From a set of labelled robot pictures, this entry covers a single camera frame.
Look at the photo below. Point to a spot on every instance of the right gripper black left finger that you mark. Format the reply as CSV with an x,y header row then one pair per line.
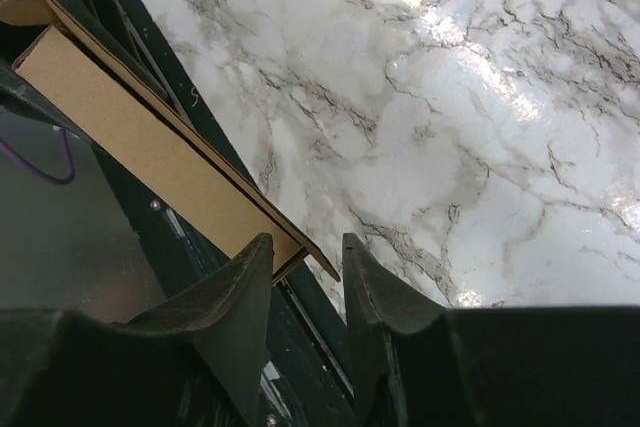
x,y
225,317

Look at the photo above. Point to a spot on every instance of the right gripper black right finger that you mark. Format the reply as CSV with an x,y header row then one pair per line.
x,y
385,320

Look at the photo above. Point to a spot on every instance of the brown cardboard paper box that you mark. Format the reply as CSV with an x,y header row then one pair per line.
x,y
107,101

